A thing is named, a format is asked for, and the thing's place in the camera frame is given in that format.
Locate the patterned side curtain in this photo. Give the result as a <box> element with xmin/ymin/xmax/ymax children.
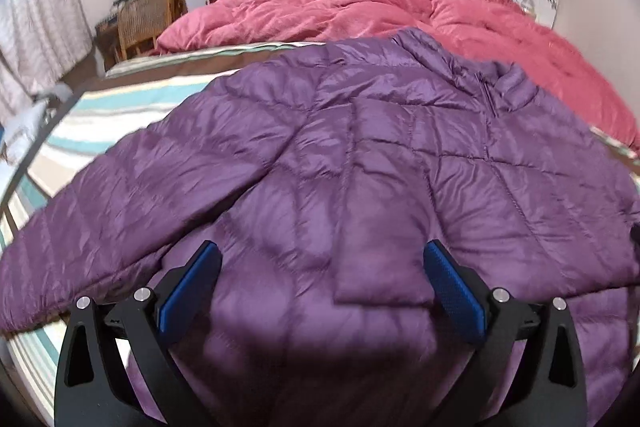
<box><xmin>1</xmin><ymin>0</ymin><xmax>92</xmax><ymax>122</ymax></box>

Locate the purple quilted down jacket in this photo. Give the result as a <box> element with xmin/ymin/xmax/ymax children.
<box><xmin>1</xmin><ymin>29</ymin><xmax>639</xmax><ymax>426</ymax></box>

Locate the wooden desk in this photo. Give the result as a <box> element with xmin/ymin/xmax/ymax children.
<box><xmin>94</xmin><ymin>17</ymin><xmax>120</xmax><ymax>70</ymax></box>

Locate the wooden chair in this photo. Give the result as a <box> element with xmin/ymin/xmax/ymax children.
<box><xmin>117</xmin><ymin>0</ymin><xmax>181</xmax><ymax>61</ymax></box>

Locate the striped bed sheet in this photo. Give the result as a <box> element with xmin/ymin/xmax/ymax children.
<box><xmin>1</xmin><ymin>44</ymin><xmax>342</xmax><ymax>426</ymax></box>

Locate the white deer print pillow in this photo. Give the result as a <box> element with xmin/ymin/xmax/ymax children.
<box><xmin>1</xmin><ymin>98</ymin><xmax>48</xmax><ymax>165</ymax></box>

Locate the red quilted duvet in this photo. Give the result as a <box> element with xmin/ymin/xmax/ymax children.
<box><xmin>155</xmin><ymin>0</ymin><xmax>639</xmax><ymax>150</ymax></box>

